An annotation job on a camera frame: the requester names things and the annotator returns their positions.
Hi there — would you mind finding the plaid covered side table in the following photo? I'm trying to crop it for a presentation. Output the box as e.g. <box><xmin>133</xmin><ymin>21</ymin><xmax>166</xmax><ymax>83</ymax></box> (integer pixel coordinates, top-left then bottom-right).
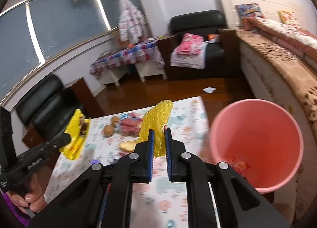
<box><xmin>90</xmin><ymin>38</ymin><xmax>165</xmax><ymax>80</ymax></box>

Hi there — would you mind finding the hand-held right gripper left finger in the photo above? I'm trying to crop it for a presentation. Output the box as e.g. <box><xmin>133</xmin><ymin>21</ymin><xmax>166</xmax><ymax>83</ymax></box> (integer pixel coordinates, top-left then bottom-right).
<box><xmin>28</xmin><ymin>129</ymin><xmax>155</xmax><ymax>228</ymax></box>

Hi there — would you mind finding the white table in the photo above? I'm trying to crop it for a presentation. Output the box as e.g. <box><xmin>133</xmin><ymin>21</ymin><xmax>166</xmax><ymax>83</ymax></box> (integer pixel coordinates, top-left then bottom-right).
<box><xmin>100</xmin><ymin>63</ymin><xmax>167</xmax><ymax>87</ymax></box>

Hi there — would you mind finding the crumpled red wrapper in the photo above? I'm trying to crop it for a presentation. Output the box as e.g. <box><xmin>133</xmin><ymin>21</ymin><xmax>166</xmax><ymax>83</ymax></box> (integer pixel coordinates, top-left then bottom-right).
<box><xmin>119</xmin><ymin>113</ymin><xmax>145</xmax><ymax>136</ymax></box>

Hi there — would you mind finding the orange peel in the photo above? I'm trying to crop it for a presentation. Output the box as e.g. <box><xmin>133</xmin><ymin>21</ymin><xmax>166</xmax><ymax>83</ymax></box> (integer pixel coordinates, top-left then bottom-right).
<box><xmin>119</xmin><ymin>140</ymin><xmax>138</xmax><ymax>153</ymax></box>

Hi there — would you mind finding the bed with brown blanket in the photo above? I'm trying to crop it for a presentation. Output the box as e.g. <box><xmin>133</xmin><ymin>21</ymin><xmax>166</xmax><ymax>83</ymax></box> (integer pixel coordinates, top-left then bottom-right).
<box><xmin>235</xmin><ymin>28</ymin><xmax>317</xmax><ymax>169</ymax></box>

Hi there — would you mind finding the pale folded cloth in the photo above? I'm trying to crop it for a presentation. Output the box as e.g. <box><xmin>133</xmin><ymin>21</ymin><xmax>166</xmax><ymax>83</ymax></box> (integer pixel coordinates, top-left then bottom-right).
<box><xmin>170</xmin><ymin>41</ymin><xmax>211</xmax><ymax>68</ymax></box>

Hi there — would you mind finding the floral tablecloth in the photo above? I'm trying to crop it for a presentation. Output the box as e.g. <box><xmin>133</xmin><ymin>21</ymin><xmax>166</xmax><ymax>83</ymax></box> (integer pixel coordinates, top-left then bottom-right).
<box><xmin>46</xmin><ymin>97</ymin><xmax>211</xmax><ymax>228</ymax></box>

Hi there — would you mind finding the yellow floral pillow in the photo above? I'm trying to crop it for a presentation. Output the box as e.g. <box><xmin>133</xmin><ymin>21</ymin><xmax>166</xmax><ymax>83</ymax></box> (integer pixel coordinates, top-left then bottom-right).
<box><xmin>278</xmin><ymin>11</ymin><xmax>300</xmax><ymax>26</ymax></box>

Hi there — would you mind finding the red snack wrapper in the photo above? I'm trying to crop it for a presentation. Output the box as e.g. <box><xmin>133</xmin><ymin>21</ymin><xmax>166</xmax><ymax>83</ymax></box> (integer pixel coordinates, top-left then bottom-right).
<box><xmin>226</xmin><ymin>156</ymin><xmax>250</xmax><ymax>175</ymax></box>

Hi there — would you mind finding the pink white puffer jacket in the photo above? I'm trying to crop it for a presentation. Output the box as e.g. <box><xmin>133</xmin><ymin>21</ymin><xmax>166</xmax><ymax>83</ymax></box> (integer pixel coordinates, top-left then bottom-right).
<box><xmin>117</xmin><ymin>0</ymin><xmax>147</xmax><ymax>45</ymax></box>

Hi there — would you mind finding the person's left hand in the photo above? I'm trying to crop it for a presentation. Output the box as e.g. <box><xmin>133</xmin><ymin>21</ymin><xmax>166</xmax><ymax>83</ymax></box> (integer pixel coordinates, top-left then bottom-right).
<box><xmin>6</xmin><ymin>171</ymin><xmax>46</xmax><ymax>216</ymax></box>

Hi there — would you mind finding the white bed headboard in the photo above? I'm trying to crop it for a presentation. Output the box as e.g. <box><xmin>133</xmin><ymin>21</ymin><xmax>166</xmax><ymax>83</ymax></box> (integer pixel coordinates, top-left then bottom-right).
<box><xmin>218</xmin><ymin>0</ymin><xmax>315</xmax><ymax>30</ymax></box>

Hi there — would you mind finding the pink plastic bucket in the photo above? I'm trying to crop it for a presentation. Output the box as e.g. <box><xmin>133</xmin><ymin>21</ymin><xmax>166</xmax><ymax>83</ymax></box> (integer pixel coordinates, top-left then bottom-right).
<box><xmin>210</xmin><ymin>99</ymin><xmax>304</xmax><ymax>194</ymax></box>

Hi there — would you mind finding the black office chair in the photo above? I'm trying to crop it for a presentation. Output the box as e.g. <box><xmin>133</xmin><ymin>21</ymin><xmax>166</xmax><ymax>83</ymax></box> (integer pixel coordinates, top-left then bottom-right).
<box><xmin>15</xmin><ymin>74</ymin><xmax>86</xmax><ymax>142</ymax></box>

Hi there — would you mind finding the window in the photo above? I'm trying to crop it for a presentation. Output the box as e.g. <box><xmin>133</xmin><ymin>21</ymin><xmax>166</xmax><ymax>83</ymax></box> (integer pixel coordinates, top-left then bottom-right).
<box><xmin>0</xmin><ymin>0</ymin><xmax>119</xmax><ymax>104</ymax></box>

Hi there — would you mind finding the pink folded clothing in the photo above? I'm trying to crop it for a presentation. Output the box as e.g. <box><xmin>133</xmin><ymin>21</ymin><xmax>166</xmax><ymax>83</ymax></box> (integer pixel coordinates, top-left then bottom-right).
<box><xmin>176</xmin><ymin>33</ymin><xmax>205</xmax><ymax>55</ymax></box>

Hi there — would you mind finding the dark wooden desk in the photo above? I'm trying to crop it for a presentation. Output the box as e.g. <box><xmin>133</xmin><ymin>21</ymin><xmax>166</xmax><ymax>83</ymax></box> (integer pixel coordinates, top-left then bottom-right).
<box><xmin>63</xmin><ymin>77</ymin><xmax>104</xmax><ymax>119</ymax></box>

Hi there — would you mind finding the yellow snack wrapper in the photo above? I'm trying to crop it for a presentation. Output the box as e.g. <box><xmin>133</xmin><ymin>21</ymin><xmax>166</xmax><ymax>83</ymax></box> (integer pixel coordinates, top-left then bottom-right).
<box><xmin>59</xmin><ymin>109</ymin><xmax>91</xmax><ymax>161</ymax></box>

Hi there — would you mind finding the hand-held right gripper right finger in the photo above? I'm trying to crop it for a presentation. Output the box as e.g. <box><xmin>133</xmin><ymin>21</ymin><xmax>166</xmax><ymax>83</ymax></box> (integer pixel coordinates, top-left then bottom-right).
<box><xmin>165</xmin><ymin>127</ymin><xmax>290</xmax><ymax>228</ymax></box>

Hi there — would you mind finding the colourful patterned pillow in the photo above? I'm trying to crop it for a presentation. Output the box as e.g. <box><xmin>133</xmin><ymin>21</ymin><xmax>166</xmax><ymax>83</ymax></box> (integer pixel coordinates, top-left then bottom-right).
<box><xmin>235</xmin><ymin>4</ymin><xmax>263</xmax><ymax>24</ymax></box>

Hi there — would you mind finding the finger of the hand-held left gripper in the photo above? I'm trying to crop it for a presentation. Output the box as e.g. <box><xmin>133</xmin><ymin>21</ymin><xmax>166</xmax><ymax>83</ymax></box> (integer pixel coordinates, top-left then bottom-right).
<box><xmin>48</xmin><ymin>132</ymin><xmax>72</xmax><ymax>153</ymax></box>

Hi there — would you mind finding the black armchair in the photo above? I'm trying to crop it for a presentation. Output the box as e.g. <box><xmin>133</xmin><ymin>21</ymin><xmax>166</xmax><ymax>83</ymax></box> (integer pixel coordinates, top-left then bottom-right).
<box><xmin>158</xmin><ymin>10</ymin><xmax>244</xmax><ymax>81</ymax></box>

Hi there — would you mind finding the orange polka-dot quilt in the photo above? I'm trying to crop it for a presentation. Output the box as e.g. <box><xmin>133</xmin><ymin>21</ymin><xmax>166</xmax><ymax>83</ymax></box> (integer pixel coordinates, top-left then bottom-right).
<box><xmin>244</xmin><ymin>16</ymin><xmax>317</xmax><ymax>52</ymax></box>

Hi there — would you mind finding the brown leaf-pattern blanket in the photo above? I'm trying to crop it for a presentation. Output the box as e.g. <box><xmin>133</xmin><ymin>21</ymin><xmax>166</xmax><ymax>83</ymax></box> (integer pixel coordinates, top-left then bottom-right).
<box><xmin>235</xmin><ymin>28</ymin><xmax>317</xmax><ymax>139</ymax></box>

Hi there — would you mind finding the yellow foam fruit net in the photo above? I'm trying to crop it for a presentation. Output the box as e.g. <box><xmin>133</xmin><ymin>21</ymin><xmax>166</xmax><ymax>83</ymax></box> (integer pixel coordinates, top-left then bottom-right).
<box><xmin>136</xmin><ymin>100</ymin><xmax>174</xmax><ymax>158</ymax></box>

